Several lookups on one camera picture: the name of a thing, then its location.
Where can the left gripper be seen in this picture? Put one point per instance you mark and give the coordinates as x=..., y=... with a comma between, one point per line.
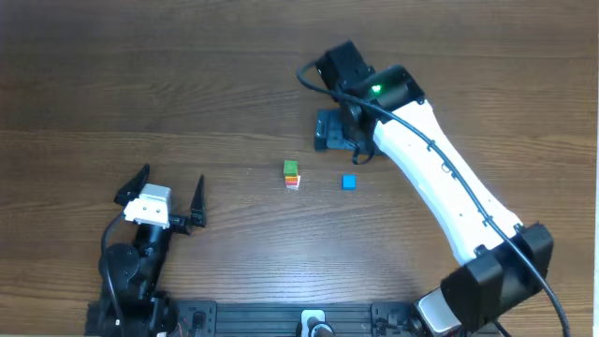
x=180, y=223

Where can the red cube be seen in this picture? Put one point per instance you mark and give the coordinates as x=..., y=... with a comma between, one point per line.
x=291, y=183

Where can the orange cube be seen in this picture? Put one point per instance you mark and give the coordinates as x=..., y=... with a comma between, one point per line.
x=291, y=178

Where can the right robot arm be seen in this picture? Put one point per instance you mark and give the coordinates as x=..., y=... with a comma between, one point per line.
x=435, y=178

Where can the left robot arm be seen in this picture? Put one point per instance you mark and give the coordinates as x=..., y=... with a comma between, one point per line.
x=135, y=271

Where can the green cube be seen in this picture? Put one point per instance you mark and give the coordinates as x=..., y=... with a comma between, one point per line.
x=290, y=168

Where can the blue cube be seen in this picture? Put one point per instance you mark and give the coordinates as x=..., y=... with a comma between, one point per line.
x=348, y=182

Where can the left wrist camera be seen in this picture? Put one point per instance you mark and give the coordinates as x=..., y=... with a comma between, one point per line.
x=149, y=206

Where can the mounting rail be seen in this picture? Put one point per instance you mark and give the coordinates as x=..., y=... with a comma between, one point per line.
x=271, y=320

